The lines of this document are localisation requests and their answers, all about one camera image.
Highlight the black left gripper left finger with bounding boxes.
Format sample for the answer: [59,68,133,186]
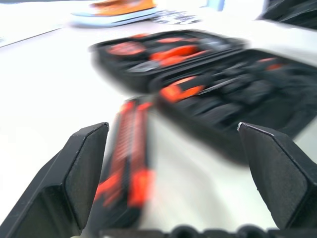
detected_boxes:
[0,121,110,238]

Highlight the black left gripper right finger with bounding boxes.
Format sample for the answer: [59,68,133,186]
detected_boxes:
[237,121,317,238]

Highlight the orange black hand tool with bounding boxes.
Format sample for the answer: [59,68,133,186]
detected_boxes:
[88,96,157,229]

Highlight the black tool case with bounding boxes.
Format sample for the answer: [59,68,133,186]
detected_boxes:
[89,29,317,167]

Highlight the small orange black tool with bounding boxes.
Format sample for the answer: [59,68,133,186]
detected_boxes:
[257,58,286,72]

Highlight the orange black screwdriver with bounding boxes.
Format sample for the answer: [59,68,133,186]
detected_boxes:
[159,76,248,103]

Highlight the person in black shirt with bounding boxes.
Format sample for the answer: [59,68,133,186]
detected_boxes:
[256,0,317,29]

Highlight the round patterned metal disc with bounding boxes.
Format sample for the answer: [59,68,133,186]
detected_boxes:
[151,8,203,25]

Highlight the orange canvas shoe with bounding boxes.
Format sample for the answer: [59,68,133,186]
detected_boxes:
[69,0,159,27]

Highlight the orange handled pliers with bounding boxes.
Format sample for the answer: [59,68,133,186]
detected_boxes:
[128,45,211,73]

